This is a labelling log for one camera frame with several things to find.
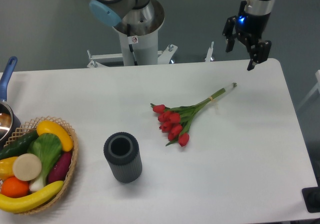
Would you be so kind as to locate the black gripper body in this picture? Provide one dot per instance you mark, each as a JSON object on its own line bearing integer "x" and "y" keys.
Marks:
{"x": 251, "y": 20}

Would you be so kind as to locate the black device at table edge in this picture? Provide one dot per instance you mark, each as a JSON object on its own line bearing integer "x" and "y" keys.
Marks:
{"x": 311, "y": 198}

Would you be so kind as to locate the white frame at right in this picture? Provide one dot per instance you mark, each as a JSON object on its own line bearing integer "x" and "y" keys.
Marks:
{"x": 313, "y": 93}

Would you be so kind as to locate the dark grey ribbed vase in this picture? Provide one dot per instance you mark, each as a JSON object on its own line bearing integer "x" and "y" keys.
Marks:
{"x": 122, "y": 153}

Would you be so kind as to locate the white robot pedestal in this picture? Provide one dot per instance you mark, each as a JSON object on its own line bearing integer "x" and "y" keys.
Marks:
{"x": 135, "y": 50}

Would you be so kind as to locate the orange fruit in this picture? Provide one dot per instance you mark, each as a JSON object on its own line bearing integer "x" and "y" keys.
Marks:
{"x": 15, "y": 188}

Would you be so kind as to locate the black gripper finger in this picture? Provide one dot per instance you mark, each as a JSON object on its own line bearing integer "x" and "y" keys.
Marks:
{"x": 257, "y": 48}
{"x": 228, "y": 33}

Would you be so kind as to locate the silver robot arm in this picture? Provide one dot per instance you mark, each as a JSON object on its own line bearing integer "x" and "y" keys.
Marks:
{"x": 137, "y": 23}

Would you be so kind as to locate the yellow bell pepper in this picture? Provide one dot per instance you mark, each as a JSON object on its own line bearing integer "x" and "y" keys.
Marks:
{"x": 6, "y": 168}

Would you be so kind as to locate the green cucumber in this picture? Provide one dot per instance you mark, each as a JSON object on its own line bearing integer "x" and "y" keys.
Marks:
{"x": 18, "y": 146}

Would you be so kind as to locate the woven wicker basket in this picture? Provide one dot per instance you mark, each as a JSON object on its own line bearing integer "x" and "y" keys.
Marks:
{"x": 31, "y": 126}

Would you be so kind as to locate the blue handled saucepan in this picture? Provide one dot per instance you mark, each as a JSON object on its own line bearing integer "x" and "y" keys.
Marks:
{"x": 8, "y": 120}

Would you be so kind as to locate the beige round disc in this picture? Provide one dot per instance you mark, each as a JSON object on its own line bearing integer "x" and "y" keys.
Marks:
{"x": 27, "y": 167}

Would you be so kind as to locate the purple sweet potato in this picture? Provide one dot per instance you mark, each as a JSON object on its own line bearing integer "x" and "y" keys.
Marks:
{"x": 61, "y": 168}

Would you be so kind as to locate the green bok choy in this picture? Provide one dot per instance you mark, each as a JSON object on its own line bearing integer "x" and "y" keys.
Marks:
{"x": 47, "y": 147}

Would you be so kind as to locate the red tulip bouquet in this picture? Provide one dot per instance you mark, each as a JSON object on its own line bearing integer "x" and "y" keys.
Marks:
{"x": 176, "y": 122}

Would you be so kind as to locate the yellow banana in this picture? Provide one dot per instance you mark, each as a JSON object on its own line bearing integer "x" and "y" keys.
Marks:
{"x": 29, "y": 202}

